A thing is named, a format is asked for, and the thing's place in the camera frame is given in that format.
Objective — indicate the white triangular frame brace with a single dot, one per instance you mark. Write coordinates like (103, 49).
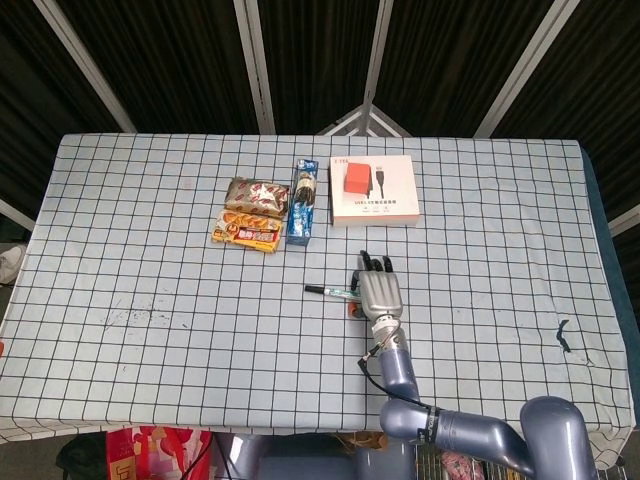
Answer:
(345, 122)

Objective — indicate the yellow curry box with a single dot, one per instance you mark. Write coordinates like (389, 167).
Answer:
(247, 234)

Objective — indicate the black bag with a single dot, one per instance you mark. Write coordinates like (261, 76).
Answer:
(80, 457)

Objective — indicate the white metal frame post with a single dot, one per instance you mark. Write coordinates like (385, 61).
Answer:
(525, 70)
(256, 65)
(377, 55)
(84, 65)

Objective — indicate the brown wooden object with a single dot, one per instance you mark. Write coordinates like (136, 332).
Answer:
(370, 441)

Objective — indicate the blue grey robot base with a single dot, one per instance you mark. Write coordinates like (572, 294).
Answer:
(300, 465)

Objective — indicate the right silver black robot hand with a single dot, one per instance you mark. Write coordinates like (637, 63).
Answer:
(380, 295)

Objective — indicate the dark blue under cloth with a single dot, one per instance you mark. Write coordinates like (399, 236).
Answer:
(597, 200)

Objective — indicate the blue narrow product box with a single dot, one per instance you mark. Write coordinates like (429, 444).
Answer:
(300, 225)

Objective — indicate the white checked tablecloth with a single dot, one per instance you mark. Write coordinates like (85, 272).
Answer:
(200, 360)

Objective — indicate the black marker cap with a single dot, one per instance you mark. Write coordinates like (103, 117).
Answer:
(314, 289)

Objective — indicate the short white frame bar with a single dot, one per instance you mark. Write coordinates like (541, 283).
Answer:
(15, 215)
(625, 220)

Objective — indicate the white charger box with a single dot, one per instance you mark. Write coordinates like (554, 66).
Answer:
(375, 200)

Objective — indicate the red printed bag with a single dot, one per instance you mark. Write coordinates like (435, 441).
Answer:
(160, 452)

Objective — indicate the silver brown snack bag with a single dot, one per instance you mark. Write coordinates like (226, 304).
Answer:
(255, 197)

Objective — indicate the white marker with green label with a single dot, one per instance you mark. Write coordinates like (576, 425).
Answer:
(337, 293)

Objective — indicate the white shoe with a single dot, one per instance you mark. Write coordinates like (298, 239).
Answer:
(11, 262)

